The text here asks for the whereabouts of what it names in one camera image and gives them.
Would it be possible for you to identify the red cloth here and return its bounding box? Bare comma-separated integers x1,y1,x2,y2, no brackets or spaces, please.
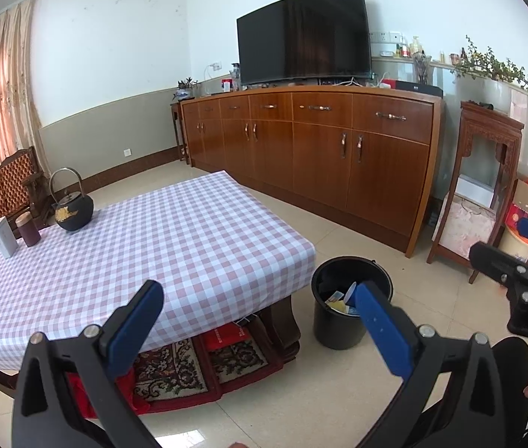
68,368,152,418

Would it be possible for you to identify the patterned red rug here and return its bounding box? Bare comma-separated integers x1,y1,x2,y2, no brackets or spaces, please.
133,317,293,404

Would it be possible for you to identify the black box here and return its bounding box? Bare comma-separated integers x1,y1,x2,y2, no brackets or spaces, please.
395,81,444,99

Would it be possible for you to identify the cream tub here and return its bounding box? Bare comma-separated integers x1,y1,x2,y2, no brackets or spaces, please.
497,228,528,262

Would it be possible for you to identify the black iron teapot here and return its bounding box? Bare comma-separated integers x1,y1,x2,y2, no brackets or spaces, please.
49,168,95,232

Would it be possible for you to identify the red bag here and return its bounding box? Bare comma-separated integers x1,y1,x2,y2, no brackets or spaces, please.
201,322,253,351

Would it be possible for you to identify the wooden bench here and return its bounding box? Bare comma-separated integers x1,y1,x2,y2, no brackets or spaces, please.
0,146,54,262

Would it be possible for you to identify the checked tablecloth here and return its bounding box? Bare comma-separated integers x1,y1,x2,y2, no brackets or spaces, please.
0,170,317,369

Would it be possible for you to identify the black bin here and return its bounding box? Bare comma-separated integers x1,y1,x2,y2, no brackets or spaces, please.
311,256,394,351

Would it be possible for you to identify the small potted plant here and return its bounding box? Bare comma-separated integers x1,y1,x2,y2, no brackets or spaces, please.
173,77,198,101

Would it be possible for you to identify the black television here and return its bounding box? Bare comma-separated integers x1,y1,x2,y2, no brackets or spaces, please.
237,0,373,87

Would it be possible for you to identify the small wooden side table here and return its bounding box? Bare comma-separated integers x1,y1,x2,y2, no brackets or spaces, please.
170,100,190,164

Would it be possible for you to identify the grey tin box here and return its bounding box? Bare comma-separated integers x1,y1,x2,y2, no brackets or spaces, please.
0,217,18,258

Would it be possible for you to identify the trailing green plant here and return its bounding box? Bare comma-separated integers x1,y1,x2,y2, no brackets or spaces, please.
451,35,528,99

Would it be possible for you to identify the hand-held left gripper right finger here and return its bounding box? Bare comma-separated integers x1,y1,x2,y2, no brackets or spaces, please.
354,281,507,448

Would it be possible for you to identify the wooden sideboard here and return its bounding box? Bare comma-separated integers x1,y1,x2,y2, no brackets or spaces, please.
180,85,446,258

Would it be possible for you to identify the pink cloth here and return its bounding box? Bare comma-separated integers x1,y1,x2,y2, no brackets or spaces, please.
441,200,498,255

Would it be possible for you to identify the wooden table base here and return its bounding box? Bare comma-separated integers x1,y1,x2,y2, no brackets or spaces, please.
257,296,302,365

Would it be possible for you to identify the maroon canister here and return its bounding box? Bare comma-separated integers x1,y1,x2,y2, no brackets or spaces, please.
15,211,41,247

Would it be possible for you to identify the carved wooden stand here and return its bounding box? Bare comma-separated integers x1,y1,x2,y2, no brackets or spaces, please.
427,101,525,284

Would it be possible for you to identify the vase with dried flowers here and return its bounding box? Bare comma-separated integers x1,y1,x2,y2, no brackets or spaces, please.
412,53,433,85

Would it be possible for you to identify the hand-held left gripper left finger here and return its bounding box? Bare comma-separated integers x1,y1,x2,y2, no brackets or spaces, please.
12,280,166,448

